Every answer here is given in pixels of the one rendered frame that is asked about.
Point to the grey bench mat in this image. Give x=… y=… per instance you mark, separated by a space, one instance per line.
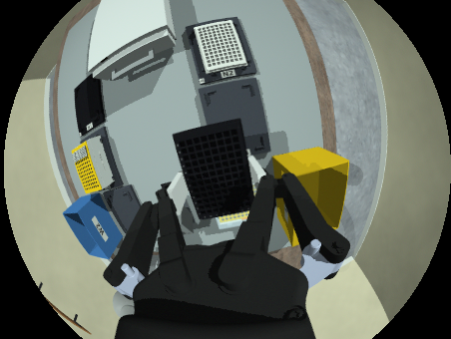
x=144 y=108

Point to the black assay plate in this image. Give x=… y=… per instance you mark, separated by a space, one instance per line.
x=219 y=168

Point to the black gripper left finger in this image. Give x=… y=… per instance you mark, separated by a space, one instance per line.
x=133 y=260

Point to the yellow open-top bin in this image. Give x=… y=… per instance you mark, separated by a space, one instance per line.
x=326 y=184

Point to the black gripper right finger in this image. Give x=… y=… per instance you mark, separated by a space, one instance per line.
x=323 y=248

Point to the blue bin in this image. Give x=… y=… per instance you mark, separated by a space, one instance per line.
x=96 y=222

